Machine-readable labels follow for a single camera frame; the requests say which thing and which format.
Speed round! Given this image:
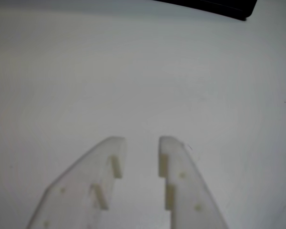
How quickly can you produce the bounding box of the black flat device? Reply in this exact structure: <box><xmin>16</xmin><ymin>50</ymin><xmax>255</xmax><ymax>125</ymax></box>
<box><xmin>154</xmin><ymin>0</ymin><xmax>260</xmax><ymax>21</ymax></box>

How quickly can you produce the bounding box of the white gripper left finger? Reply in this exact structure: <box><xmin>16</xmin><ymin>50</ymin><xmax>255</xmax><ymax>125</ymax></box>
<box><xmin>26</xmin><ymin>135</ymin><xmax>129</xmax><ymax>229</ymax></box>

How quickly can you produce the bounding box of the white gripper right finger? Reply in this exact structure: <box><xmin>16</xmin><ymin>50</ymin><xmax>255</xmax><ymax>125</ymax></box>
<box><xmin>158</xmin><ymin>135</ymin><xmax>229</xmax><ymax>229</ymax></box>

